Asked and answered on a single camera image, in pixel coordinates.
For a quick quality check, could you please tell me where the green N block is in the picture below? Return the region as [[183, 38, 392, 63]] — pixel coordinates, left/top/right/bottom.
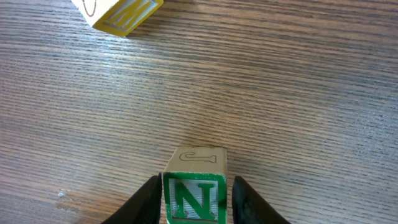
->
[[163, 146, 228, 224]]

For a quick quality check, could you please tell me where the white block yellow side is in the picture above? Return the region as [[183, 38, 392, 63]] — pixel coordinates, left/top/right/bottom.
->
[[72, 0, 164, 37]]

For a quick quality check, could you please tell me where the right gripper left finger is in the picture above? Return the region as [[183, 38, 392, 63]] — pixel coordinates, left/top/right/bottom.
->
[[101, 174, 162, 224]]

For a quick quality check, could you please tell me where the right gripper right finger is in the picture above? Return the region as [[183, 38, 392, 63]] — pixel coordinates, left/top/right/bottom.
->
[[232, 176, 290, 224]]

